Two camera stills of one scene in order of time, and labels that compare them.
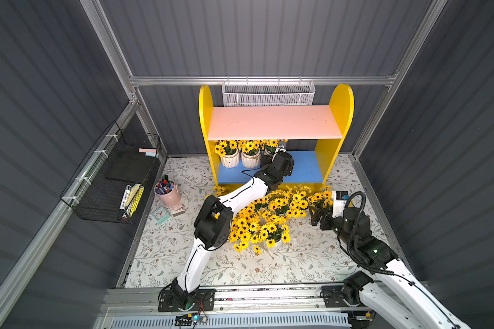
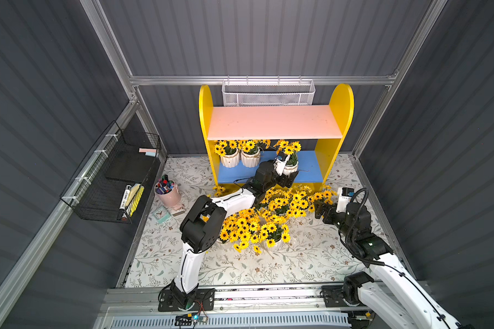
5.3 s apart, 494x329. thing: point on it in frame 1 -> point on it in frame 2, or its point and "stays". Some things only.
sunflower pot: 219,190 stays
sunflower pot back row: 228,151 stays
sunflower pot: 291,202 stays
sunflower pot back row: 272,144 -> 291,149
